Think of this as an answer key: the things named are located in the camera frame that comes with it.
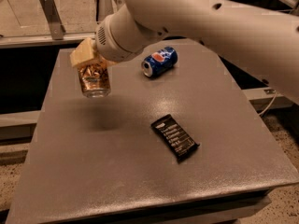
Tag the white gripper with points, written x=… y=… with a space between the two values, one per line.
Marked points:
x=107 y=47

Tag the orange soda can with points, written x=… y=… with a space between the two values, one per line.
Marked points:
x=94 y=80

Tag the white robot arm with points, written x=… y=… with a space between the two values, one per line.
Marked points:
x=262 y=42

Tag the blue Pepsi can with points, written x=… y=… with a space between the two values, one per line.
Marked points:
x=159 y=62

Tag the black snack bar wrapper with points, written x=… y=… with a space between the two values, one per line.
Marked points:
x=177 y=139

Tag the left metal rail bracket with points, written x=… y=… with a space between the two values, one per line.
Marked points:
x=51 y=13

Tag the horizontal metal rail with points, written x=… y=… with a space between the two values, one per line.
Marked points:
x=12 y=42

